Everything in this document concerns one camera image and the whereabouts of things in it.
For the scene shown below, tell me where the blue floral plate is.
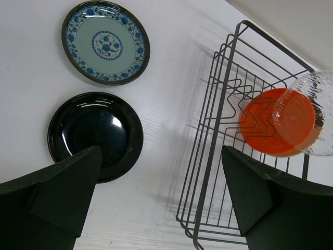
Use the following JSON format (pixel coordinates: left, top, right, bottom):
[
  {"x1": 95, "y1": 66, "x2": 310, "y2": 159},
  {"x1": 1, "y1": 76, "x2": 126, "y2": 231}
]
[{"x1": 61, "y1": 1, "x2": 150, "y2": 86}]

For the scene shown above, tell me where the black plate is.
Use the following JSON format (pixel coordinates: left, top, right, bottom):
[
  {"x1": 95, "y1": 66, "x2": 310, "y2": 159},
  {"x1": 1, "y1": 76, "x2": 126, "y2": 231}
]
[{"x1": 47, "y1": 92, "x2": 144, "y2": 183}]

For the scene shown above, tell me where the orange plate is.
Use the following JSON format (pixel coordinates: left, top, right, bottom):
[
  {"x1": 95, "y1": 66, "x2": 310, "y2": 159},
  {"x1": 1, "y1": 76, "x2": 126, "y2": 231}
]
[{"x1": 239, "y1": 88, "x2": 300, "y2": 157}]

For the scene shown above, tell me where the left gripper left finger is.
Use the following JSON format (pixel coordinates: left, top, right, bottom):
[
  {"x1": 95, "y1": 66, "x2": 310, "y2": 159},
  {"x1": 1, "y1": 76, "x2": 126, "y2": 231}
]
[{"x1": 1, "y1": 146, "x2": 102, "y2": 249}]

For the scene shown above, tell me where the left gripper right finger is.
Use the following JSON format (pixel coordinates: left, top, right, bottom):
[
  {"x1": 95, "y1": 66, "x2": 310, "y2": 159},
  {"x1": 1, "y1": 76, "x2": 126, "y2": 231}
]
[{"x1": 221, "y1": 146, "x2": 332, "y2": 249}]

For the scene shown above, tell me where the clear glass plate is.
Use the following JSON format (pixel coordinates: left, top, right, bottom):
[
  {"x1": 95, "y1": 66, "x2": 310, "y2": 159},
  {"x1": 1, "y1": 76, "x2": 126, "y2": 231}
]
[{"x1": 272, "y1": 70, "x2": 332, "y2": 156}]

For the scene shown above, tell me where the dark wire dish rack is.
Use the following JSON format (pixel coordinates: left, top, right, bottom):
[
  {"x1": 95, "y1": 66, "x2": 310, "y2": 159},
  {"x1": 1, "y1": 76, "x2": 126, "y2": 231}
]
[{"x1": 176, "y1": 20, "x2": 313, "y2": 249}]

